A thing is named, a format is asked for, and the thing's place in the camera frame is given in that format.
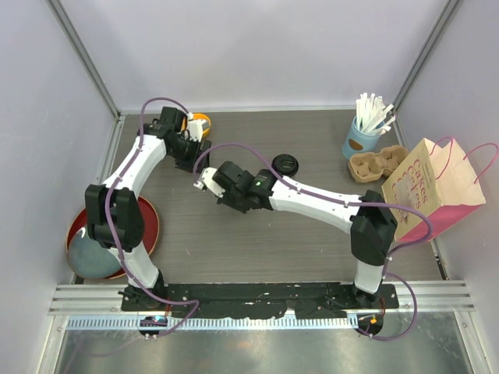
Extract bundle of white straws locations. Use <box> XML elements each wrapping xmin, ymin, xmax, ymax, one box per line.
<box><xmin>353</xmin><ymin>93</ymin><xmax>395</xmax><ymax>136</ymax></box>

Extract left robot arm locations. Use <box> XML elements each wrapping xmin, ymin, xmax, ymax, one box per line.
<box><xmin>85</xmin><ymin>107</ymin><xmax>211</xmax><ymax>311</ymax></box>

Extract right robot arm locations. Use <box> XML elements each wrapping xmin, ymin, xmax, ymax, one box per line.
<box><xmin>200</xmin><ymin>161</ymin><xmax>397</xmax><ymax>308</ymax></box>

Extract brown cardboard cup carrier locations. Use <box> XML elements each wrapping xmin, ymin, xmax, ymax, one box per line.
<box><xmin>348</xmin><ymin>145</ymin><xmax>409</xmax><ymax>183</ymax></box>

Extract aluminium frame rail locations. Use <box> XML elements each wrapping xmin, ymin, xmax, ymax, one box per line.
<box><xmin>49</xmin><ymin>280</ymin><xmax>474</xmax><ymax>331</ymax></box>

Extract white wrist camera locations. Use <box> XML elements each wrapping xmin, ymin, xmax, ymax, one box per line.
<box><xmin>186</xmin><ymin>113</ymin><xmax>204</xmax><ymax>142</ymax></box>
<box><xmin>193</xmin><ymin>167</ymin><xmax>225</xmax><ymax>198</ymax></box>

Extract blue-grey ceramic plate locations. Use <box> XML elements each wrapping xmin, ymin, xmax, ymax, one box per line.
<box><xmin>68</xmin><ymin>235</ymin><xmax>121</xmax><ymax>279</ymax></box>

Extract black cup lid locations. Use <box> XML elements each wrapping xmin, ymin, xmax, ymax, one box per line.
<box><xmin>271</xmin><ymin>153</ymin><xmax>299</xmax><ymax>177</ymax></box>

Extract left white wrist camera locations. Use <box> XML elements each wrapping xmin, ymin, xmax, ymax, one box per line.
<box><xmin>186</xmin><ymin>113</ymin><xmax>204</xmax><ymax>142</ymax></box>

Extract kraft pink paper bag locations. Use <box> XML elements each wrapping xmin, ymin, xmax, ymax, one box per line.
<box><xmin>382</xmin><ymin>137</ymin><xmax>488</xmax><ymax>242</ymax></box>

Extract orange bowl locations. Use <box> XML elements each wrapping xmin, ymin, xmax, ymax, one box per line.
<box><xmin>193</xmin><ymin>113</ymin><xmax>211</xmax><ymax>138</ymax></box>

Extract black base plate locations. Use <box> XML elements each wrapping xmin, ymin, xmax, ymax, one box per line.
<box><xmin>119</xmin><ymin>282</ymin><xmax>399</xmax><ymax>319</ymax></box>

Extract blue straw holder can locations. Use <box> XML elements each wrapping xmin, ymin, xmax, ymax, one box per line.
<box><xmin>342</xmin><ymin>118</ymin><xmax>380</xmax><ymax>160</ymax></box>

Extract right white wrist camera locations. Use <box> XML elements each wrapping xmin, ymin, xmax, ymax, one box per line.
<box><xmin>193</xmin><ymin>167</ymin><xmax>225</xmax><ymax>198</ymax></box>

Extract red round tray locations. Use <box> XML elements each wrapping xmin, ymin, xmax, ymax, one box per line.
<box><xmin>66</xmin><ymin>196</ymin><xmax>160</xmax><ymax>279</ymax></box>

